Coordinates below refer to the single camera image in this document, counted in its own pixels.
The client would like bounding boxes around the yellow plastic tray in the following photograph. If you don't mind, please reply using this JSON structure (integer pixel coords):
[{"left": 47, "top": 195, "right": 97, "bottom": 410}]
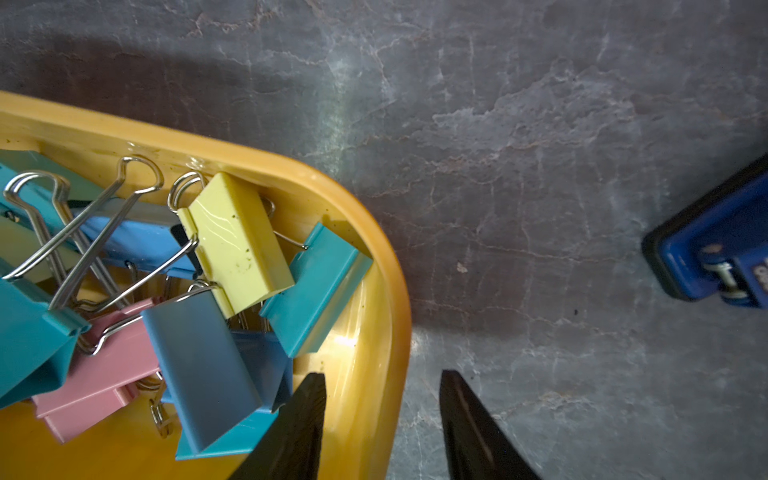
[{"left": 1, "top": 92, "right": 411, "bottom": 479}]

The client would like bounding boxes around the blue binder clip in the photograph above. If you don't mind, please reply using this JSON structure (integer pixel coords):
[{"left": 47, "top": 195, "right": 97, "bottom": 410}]
[
  {"left": 150, "top": 326, "right": 288, "bottom": 437},
  {"left": 78, "top": 280, "right": 263, "bottom": 454},
  {"left": 2, "top": 157, "right": 202, "bottom": 310}
]

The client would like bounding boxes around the blue stapler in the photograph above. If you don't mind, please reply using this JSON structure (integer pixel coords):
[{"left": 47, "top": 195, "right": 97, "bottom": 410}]
[{"left": 641, "top": 155, "right": 767, "bottom": 310}]

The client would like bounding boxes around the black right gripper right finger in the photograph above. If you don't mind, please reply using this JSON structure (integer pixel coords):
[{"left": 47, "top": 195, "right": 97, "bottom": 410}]
[{"left": 439, "top": 370, "right": 540, "bottom": 480}]

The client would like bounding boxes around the pink binder clip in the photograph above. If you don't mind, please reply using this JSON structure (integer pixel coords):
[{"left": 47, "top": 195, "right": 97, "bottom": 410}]
[{"left": 32, "top": 319, "right": 159, "bottom": 443}]

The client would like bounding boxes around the teal binder clip bottom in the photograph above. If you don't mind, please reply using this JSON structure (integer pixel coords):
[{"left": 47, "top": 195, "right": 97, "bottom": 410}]
[{"left": 175, "top": 409, "right": 279, "bottom": 461}]

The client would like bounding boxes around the yellow binder clip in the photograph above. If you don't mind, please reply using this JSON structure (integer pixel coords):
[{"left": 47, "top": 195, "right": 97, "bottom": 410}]
[
  {"left": 1, "top": 216, "right": 80, "bottom": 283},
  {"left": 71, "top": 170, "right": 296, "bottom": 320}
]

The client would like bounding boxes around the teal binder clip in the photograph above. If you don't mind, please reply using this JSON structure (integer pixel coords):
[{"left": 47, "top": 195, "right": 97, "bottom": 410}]
[
  {"left": 260, "top": 222, "right": 372, "bottom": 358},
  {"left": 175, "top": 409, "right": 279, "bottom": 461},
  {"left": 1, "top": 150, "right": 102, "bottom": 239},
  {"left": 0, "top": 170, "right": 92, "bottom": 410}
]

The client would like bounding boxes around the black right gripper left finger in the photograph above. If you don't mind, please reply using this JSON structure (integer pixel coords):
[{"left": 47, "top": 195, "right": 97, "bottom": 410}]
[{"left": 230, "top": 373, "right": 327, "bottom": 479}]

